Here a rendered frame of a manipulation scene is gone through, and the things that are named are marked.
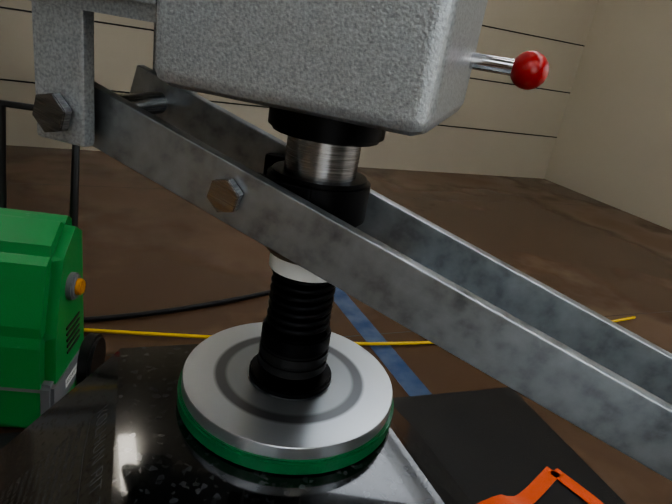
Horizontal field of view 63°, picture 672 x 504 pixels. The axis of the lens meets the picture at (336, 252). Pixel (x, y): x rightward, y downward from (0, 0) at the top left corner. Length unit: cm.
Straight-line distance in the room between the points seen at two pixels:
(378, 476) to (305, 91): 33
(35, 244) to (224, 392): 119
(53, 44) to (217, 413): 33
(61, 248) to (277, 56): 137
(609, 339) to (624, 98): 590
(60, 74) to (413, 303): 33
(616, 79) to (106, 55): 485
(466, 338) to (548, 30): 616
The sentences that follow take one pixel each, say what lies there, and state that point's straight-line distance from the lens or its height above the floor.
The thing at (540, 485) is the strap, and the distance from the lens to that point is 190.
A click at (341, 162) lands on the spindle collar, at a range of 45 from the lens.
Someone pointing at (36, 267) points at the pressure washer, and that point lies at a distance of 165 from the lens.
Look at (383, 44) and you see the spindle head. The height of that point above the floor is 117.
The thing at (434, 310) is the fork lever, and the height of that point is 99.
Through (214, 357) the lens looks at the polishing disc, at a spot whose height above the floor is 85.
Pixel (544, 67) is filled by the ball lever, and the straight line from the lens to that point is 51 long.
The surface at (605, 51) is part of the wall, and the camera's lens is 669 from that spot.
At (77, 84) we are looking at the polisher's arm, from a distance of 49.
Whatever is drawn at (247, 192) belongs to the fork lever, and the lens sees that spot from 45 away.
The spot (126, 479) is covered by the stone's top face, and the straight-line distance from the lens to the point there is 50.
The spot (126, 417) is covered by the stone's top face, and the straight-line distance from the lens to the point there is 56.
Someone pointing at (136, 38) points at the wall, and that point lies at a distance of 486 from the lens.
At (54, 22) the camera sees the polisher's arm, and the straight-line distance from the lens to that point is 50.
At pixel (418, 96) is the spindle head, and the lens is 34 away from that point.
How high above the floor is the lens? 117
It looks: 21 degrees down
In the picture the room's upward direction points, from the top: 10 degrees clockwise
